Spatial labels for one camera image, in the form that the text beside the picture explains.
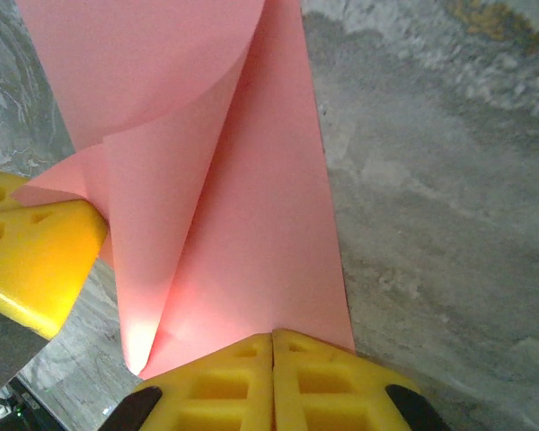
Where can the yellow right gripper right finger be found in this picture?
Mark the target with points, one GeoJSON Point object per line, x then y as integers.
{"type": "Point", "coordinates": [332, 395]}

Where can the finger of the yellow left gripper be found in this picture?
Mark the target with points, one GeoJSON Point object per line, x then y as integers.
{"type": "Point", "coordinates": [36, 260]}
{"type": "Point", "coordinates": [0, 190]}

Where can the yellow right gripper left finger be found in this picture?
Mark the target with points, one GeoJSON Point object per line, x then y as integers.
{"type": "Point", "coordinates": [224, 395]}

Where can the pink paper sheet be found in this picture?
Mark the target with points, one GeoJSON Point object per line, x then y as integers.
{"type": "Point", "coordinates": [251, 179]}

